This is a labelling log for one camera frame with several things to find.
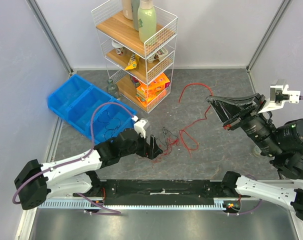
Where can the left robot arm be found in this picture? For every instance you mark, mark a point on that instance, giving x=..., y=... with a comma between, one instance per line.
x=38, y=182

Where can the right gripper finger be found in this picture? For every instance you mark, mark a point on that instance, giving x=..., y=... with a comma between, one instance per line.
x=232, y=101
x=227, y=112

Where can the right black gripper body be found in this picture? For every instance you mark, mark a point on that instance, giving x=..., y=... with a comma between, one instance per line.
x=242, y=116

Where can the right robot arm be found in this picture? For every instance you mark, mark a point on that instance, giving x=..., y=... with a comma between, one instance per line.
x=284, y=145

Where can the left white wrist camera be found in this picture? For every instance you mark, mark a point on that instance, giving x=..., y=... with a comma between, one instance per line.
x=140, y=125

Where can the green bottle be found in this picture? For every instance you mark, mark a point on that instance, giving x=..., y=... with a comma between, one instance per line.
x=147, y=20

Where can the blue plastic bin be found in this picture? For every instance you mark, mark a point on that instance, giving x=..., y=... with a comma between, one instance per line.
x=75, y=102

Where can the beige bottle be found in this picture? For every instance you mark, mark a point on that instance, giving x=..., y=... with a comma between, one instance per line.
x=127, y=9

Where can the orange snack box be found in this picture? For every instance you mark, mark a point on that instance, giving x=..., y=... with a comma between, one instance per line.
x=147, y=93

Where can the right glass bottle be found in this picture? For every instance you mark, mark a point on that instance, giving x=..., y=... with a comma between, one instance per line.
x=257, y=151

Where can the glass bottle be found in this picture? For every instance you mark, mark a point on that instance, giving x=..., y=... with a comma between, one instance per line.
x=113, y=89
x=257, y=151

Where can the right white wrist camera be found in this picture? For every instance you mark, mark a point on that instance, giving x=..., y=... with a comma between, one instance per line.
x=279, y=94

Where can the slotted cable duct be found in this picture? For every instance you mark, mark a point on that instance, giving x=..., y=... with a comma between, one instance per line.
x=82, y=204

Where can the left glass bottle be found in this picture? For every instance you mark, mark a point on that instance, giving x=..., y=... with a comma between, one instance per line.
x=113, y=89

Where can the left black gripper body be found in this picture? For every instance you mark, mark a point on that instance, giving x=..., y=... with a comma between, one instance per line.
x=142, y=149

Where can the white wire shelf rack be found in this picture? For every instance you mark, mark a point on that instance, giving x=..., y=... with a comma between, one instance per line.
x=111, y=24

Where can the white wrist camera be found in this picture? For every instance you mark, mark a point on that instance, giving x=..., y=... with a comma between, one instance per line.
x=279, y=94
x=140, y=125

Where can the yellow snack bag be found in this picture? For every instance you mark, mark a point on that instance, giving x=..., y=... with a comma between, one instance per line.
x=133, y=62

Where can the white cup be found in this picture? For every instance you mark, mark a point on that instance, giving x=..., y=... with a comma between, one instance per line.
x=119, y=48

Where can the grey-green bottle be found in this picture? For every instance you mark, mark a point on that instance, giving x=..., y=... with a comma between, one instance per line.
x=135, y=4

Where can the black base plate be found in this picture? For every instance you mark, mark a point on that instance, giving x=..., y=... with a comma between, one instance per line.
x=163, y=192

